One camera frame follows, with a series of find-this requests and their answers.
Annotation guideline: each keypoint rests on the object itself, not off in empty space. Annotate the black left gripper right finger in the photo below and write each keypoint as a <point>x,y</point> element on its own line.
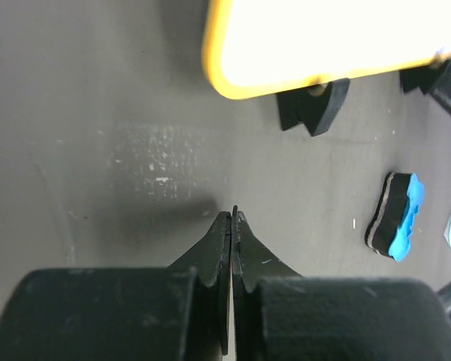
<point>251,259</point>

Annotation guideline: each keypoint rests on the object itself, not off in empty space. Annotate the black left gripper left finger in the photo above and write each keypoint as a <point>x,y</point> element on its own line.
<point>207,311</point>

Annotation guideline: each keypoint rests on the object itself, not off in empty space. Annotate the blue bone-shaped eraser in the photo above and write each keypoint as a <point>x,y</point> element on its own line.
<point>391,227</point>

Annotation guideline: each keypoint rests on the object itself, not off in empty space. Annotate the yellow framed whiteboard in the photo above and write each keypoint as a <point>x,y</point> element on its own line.
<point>256,48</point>

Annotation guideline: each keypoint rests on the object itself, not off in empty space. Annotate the black whiteboard foot right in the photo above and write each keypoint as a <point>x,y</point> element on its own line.
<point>426,78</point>

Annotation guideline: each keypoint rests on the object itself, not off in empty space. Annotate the black whiteboard foot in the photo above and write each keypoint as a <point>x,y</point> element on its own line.
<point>426,78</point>
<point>314,107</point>

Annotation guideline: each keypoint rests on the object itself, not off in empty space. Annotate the black whiteboard foot left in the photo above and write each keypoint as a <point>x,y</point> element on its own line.
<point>314,107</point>

